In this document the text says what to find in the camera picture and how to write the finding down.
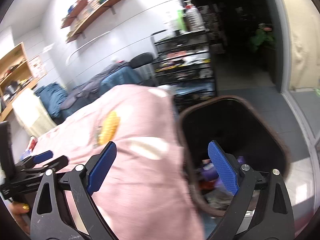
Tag purple plastic bag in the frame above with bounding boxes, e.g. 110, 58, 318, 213
200, 161, 223, 185

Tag yellow corrugated trash piece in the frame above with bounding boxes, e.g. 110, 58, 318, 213
97, 111, 120, 145

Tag dark brown trash bin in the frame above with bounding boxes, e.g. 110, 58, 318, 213
177, 95, 291, 218

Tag person's left hand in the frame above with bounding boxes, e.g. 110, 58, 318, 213
9, 202, 30, 234

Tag pink polka dot blanket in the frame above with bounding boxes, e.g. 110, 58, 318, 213
34, 85, 204, 239

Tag blue towel pile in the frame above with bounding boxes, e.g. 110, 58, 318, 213
35, 82, 67, 119

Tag wooden cabinet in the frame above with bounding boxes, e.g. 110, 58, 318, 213
1, 42, 39, 122

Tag grey cloth on bed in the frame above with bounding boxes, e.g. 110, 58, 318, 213
60, 61, 130, 110

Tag blue covered massage bed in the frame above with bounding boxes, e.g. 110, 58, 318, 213
60, 66, 143, 119

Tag black round stool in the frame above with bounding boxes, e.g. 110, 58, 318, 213
129, 53, 154, 69

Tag potted green plant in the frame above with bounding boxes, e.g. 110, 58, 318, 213
252, 23, 276, 50

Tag green bottle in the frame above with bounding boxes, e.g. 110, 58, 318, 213
177, 9, 187, 32

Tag clear ribbed bottle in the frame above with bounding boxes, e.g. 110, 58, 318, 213
185, 0, 205, 31

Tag black wire shelf cart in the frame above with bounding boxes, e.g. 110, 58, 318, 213
150, 30, 216, 108

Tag wooden wall shelves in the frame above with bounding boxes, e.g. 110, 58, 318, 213
61, 0, 121, 43

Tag grey door frame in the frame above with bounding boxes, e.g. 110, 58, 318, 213
266, 0, 292, 94

